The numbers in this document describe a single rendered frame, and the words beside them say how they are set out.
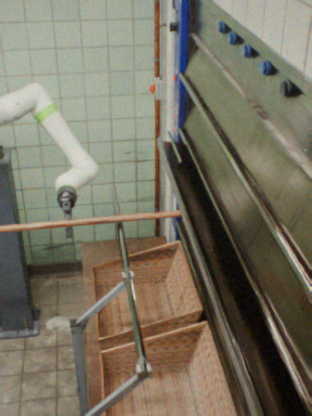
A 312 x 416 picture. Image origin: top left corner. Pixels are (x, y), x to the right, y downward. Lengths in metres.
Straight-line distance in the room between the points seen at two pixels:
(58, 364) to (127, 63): 1.85
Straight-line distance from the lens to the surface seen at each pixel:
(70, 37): 3.37
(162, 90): 3.13
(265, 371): 1.47
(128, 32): 3.38
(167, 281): 2.98
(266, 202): 1.50
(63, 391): 3.29
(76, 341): 2.31
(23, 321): 3.60
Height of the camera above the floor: 2.47
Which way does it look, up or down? 31 degrees down
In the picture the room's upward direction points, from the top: straight up
